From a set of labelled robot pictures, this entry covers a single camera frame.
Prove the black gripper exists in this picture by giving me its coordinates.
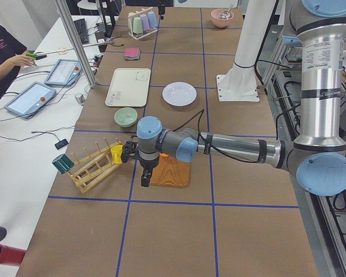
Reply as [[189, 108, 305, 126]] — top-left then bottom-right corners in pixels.
[[121, 140, 159, 188]]

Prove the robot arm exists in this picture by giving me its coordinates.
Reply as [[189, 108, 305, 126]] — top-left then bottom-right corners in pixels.
[[121, 1, 346, 196]]

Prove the brown wooden tray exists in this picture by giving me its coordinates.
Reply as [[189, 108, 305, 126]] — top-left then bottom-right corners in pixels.
[[150, 156, 191, 188]]

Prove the cream bear tray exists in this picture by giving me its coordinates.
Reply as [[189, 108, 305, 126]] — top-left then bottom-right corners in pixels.
[[105, 68, 151, 107]]

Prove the yellow mug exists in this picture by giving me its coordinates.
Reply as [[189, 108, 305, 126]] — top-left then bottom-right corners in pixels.
[[111, 144, 123, 164]]

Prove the light green bowl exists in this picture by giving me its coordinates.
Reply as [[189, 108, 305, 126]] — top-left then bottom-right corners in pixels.
[[114, 107, 138, 128]]

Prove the wooden peg drying rack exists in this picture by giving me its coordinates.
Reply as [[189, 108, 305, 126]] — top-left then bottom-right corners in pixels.
[[66, 138, 123, 193]]

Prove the dark green mug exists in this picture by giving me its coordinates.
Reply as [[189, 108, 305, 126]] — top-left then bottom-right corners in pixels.
[[52, 154, 74, 174]]

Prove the white round plate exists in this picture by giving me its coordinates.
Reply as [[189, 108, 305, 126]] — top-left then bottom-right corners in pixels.
[[162, 82, 197, 107]]

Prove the small black device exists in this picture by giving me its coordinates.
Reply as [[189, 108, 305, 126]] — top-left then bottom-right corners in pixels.
[[54, 139, 69, 150]]

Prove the small metal cylinder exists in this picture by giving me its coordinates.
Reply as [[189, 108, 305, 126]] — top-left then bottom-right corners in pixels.
[[74, 93, 85, 106]]

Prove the pink and grey cloth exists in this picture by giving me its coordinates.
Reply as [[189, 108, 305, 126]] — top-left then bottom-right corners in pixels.
[[124, 47, 141, 61]]

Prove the far blue teach pendant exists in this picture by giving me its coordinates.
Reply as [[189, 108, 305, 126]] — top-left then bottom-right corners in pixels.
[[44, 59, 82, 87]]

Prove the blue teach pendant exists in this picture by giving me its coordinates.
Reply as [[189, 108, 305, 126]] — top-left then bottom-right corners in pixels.
[[44, 59, 82, 87], [4, 82, 57, 119]]

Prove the near blue teach pendant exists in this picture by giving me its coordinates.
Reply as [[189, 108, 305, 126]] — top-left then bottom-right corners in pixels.
[[4, 82, 57, 119]]

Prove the green plastic cup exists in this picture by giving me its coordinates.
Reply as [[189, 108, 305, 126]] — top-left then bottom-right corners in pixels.
[[133, 16, 143, 36]]

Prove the purple plastic cup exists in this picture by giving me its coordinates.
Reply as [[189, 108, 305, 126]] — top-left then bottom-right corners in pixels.
[[140, 14, 150, 31]]

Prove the blue plastic cup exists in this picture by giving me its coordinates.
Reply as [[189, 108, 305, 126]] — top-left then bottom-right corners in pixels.
[[147, 10, 158, 28]]

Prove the black keyboard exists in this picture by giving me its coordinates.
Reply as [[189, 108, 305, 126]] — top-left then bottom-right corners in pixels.
[[73, 18, 89, 44]]

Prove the red tube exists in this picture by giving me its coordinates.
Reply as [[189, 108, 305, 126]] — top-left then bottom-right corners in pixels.
[[0, 244, 26, 266]]

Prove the pink bowl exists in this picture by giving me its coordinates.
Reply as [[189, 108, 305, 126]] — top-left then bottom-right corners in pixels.
[[210, 9, 234, 28]]

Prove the metal scoop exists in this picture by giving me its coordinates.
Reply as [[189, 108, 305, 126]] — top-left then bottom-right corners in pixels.
[[218, 4, 234, 20]]

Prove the person in black shirt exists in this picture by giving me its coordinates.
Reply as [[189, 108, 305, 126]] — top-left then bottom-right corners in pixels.
[[0, 25, 36, 99]]

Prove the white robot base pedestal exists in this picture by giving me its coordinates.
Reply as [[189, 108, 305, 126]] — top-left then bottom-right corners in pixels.
[[217, 0, 277, 102]]

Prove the white wire cup rack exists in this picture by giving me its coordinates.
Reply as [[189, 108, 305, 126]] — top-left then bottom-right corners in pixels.
[[127, 7, 158, 40]]

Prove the green handled grabber tool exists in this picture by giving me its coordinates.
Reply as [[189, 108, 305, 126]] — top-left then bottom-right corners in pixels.
[[25, 49, 67, 60]]

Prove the aluminium frame post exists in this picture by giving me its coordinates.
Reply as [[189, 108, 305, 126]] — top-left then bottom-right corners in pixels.
[[54, 0, 96, 88]]

